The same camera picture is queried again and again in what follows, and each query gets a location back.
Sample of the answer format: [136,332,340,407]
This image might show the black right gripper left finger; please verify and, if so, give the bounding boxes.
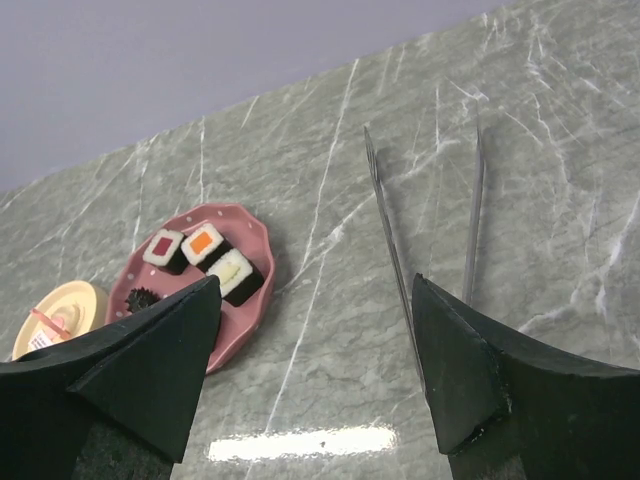
[1,276,221,479]

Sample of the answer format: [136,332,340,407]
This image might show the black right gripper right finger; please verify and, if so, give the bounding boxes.
[412,276,639,479]

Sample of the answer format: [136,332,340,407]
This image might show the black seaweed piece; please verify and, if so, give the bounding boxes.
[125,287,160,314]

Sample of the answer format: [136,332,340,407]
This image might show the yellow sushi roll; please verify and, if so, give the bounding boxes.
[206,248,264,307]

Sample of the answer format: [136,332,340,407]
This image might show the steel food tongs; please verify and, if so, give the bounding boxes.
[363,117,486,391]

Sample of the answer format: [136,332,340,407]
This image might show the cream lid with label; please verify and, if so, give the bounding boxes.
[12,280,108,360]

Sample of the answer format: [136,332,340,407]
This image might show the red centre sushi roll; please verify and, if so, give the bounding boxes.
[142,229,188,275]

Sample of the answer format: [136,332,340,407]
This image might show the orange centre sushi roll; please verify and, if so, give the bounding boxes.
[181,222,232,273]

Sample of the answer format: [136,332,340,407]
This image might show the pink dotted plate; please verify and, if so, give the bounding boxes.
[105,203,275,374]

